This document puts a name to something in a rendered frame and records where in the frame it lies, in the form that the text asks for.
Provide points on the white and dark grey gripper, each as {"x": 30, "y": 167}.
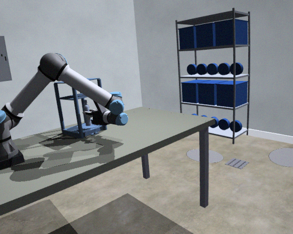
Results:
{"x": 97, "y": 118}

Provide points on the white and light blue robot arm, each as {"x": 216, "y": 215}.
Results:
{"x": 51, "y": 69}

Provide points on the light blue bottle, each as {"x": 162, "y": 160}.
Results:
{"x": 86, "y": 108}

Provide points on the blue shelving unit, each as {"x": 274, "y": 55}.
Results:
{"x": 80, "y": 130}

